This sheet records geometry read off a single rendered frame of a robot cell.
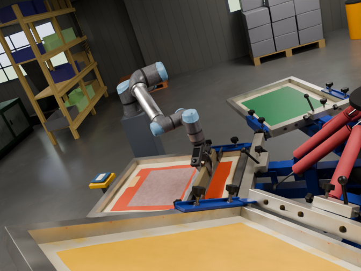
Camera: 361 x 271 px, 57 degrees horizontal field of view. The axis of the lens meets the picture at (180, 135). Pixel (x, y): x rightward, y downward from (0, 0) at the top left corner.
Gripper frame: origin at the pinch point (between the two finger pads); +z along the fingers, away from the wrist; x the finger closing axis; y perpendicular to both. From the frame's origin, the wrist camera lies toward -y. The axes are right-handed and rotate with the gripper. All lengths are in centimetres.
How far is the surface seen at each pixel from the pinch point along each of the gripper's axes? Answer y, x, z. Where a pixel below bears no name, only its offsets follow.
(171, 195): -9.5, 18.9, 5.5
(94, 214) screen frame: -27, 56, 2
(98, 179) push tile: 9, 77, 4
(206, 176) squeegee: -3.8, -1.4, -1.6
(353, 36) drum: 591, -122, 95
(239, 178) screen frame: -2.6, -17.4, 2.0
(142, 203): -14.9, 33.7, 5.6
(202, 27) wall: 632, 180, 12
